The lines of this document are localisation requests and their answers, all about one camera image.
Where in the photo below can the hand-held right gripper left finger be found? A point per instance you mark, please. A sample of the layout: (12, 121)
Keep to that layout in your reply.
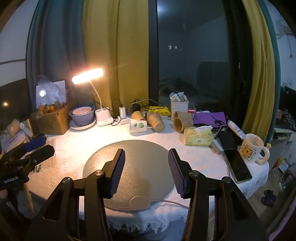
(116, 173)

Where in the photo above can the black scissors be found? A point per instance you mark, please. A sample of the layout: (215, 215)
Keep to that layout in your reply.
(218, 121)

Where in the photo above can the white power strip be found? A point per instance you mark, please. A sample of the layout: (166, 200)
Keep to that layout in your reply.
(123, 121)

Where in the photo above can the yellow packet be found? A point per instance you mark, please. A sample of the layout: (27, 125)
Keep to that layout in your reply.
(159, 110)

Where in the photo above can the white charger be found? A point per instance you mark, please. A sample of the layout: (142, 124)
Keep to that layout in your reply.
(122, 111)

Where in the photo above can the white box with green print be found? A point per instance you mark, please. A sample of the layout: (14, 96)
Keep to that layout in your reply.
(138, 126)

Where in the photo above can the blue-grey curtain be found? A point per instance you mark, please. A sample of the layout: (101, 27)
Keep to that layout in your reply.
(57, 46)

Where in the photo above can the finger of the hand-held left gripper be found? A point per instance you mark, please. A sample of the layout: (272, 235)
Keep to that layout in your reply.
(34, 141)
(44, 153)

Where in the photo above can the white mug with bear print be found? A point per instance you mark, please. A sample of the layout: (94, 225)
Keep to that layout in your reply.
(251, 149)

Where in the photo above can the purple bowl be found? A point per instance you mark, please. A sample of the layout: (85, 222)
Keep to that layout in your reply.
(81, 119)

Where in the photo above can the white tablecloth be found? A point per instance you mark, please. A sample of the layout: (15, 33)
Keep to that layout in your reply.
(69, 150)

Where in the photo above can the white framed board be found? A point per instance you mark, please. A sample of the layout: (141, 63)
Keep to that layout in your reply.
(60, 84)

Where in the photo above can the white tube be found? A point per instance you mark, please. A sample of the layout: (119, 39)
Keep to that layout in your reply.
(235, 129)

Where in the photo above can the yellow tissue pack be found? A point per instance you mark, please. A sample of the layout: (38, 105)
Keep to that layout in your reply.
(196, 136)

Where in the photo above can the white plate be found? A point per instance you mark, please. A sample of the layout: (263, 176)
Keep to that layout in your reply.
(89, 125)

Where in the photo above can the dark slippers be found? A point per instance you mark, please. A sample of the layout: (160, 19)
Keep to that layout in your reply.
(268, 198)

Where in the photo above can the white desk lamp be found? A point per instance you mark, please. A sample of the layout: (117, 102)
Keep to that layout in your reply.
(104, 118)

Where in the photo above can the black charger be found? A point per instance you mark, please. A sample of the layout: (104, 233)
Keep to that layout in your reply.
(136, 107)

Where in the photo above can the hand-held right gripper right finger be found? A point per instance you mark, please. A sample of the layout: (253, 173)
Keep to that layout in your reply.
(175, 173)

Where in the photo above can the black wallet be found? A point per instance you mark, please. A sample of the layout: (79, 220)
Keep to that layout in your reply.
(227, 140)

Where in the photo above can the purple pouch with scissors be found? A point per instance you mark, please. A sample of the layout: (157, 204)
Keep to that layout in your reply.
(203, 118)

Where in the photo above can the clear plastic bags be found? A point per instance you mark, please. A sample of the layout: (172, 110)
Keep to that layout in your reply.
(13, 134)

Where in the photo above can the sachets in basket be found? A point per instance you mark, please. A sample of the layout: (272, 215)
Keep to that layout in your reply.
(178, 96)

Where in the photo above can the brown paper cup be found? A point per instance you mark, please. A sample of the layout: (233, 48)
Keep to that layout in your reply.
(182, 124)
(138, 115)
(179, 114)
(157, 122)
(147, 115)

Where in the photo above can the white plastic basket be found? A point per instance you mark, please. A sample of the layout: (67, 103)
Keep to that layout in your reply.
(179, 110)

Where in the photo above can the clear plastic bag of fruit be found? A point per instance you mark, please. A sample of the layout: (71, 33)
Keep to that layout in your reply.
(49, 97)

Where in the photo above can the yellow curtain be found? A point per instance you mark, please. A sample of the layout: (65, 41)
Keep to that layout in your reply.
(256, 69)
(115, 46)

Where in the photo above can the cluttered shelf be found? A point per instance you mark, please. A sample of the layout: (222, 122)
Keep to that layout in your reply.
(285, 139)

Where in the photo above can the round grey mat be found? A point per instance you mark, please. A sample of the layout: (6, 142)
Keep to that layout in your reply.
(143, 160)

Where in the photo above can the cardboard box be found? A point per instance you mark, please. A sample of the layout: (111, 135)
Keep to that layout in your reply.
(53, 122)

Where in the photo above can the black smartphone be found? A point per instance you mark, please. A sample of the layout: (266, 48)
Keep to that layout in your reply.
(238, 165)

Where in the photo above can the pink bowl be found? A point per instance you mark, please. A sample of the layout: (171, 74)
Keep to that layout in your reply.
(81, 111)

